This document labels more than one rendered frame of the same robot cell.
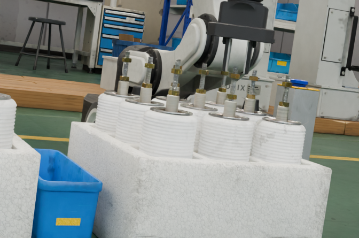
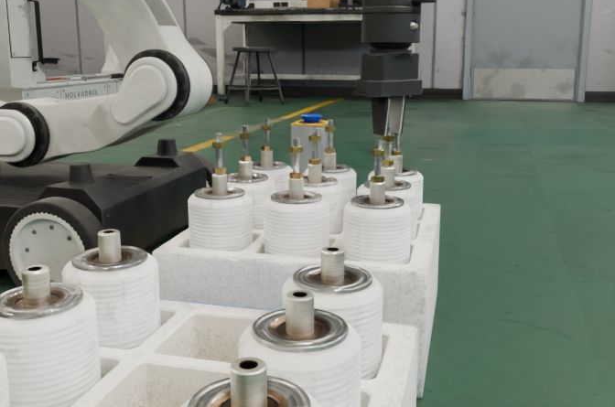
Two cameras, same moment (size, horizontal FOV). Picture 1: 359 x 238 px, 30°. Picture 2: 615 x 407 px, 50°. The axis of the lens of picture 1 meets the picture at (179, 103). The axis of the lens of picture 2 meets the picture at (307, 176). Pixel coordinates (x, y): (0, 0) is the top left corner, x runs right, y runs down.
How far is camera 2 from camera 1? 1.01 m
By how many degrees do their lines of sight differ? 49
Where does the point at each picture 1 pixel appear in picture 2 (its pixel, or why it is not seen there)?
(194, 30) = (154, 75)
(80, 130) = (195, 261)
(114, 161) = not seen: hidden behind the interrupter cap
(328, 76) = (22, 75)
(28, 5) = not seen: outside the picture
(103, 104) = (221, 214)
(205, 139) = not seen: hidden behind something
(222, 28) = (388, 87)
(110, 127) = (236, 241)
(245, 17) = (404, 69)
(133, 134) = (316, 242)
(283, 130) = (418, 181)
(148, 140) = (384, 247)
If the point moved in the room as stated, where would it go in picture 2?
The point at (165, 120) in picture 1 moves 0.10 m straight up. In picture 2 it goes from (402, 216) to (404, 143)
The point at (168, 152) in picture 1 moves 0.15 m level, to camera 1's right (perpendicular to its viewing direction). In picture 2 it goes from (405, 251) to (458, 230)
